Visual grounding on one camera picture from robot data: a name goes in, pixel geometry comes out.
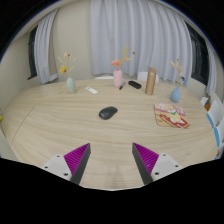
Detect wide white curtain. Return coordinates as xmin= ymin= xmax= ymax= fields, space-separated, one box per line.
xmin=89 ymin=0 xmax=194 ymax=85

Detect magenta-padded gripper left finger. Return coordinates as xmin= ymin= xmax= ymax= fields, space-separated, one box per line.
xmin=42 ymin=142 xmax=92 ymax=186

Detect white remote control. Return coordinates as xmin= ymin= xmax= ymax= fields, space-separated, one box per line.
xmin=85 ymin=86 xmax=99 ymax=95

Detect white chairs with blue cushions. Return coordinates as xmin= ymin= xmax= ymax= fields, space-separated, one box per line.
xmin=199 ymin=91 xmax=224 ymax=159

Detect green vase with yellow flowers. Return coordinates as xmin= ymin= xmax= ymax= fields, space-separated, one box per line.
xmin=57 ymin=52 xmax=78 ymax=95

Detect bronze insulated drink bottle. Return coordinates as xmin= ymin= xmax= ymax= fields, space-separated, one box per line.
xmin=144 ymin=66 xmax=158 ymax=96

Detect pink vase with dried flowers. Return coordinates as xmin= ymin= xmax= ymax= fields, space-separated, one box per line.
xmin=110 ymin=46 xmax=136 ymax=89

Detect dark glass window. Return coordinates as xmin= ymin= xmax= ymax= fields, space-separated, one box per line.
xmin=186 ymin=23 xmax=210 ymax=86

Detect black computer mouse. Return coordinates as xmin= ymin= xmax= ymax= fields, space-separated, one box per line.
xmin=98 ymin=105 xmax=119 ymax=121

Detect black rectangular case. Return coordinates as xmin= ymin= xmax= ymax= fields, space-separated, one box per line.
xmin=128 ymin=80 xmax=143 ymax=90

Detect blue vase with dried flowers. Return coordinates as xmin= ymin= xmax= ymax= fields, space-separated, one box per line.
xmin=169 ymin=58 xmax=186 ymax=104

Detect narrow white curtain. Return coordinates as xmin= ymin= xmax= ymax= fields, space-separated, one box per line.
xmin=34 ymin=9 xmax=59 ymax=85
xmin=204 ymin=41 xmax=218 ymax=96

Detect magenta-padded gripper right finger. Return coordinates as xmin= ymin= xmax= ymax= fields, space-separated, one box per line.
xmin=131 ymin=142 xmax=184 ymax=186

